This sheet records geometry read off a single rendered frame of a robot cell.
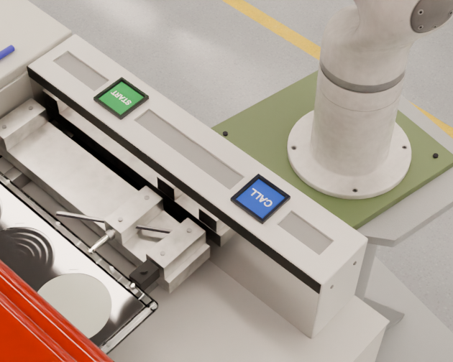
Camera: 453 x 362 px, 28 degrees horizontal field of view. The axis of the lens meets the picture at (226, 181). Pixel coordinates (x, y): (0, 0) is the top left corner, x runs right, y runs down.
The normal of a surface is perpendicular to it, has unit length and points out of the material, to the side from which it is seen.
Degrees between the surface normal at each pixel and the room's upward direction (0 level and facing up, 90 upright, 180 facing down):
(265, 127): 3
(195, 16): 0
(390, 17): 84
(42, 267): 0
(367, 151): 87
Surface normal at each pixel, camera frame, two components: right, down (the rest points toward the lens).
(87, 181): 0.01, -0.62
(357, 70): -0.33, 0.75
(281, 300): -0.67, 0.58
